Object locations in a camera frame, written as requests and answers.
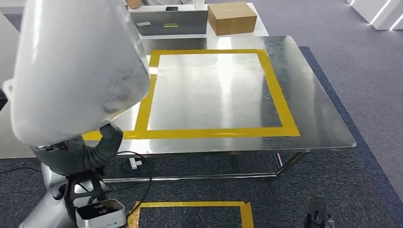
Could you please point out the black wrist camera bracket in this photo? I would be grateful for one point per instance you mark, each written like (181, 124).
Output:
(74, 188)

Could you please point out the large white plastic part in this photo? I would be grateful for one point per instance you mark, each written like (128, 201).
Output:
(72, 69)

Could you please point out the brown cardboard box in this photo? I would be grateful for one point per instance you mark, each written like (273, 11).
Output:
(233, 19)

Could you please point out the stainless steel workbench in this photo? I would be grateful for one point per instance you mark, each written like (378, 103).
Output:
(314, 110)

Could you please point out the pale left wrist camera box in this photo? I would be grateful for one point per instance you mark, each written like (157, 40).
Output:
(104, 220)

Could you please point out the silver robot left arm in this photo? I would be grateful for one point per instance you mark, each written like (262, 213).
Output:
(52, 185)

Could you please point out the white partition panel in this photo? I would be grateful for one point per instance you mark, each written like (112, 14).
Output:
(365, 8)

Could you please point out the white power strip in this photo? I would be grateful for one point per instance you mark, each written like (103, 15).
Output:
(135, 163)

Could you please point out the grey laptop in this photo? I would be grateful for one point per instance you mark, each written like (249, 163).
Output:
(170, 23)

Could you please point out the yellow floor tape square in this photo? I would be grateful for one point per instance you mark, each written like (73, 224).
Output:
(189, 204)

